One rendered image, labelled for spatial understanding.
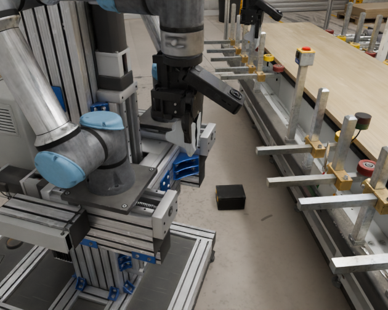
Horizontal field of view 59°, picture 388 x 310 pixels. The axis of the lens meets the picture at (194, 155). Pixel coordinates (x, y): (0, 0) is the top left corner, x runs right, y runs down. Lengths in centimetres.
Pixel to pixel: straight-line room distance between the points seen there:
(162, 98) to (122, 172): 45
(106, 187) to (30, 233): 28
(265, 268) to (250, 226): 36
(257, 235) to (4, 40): 193
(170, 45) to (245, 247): 184
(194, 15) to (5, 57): 46
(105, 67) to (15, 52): 38
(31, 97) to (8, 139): 56
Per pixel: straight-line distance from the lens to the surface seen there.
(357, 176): 155
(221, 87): 62
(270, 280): 217
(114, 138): 97
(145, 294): 182
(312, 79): 241
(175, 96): 62
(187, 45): 59
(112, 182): 104
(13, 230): 122
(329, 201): 121
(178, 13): 58
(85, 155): 90
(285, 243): 237
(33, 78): 88
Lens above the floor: 169
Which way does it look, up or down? 33 degrees down
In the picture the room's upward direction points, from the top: straight up
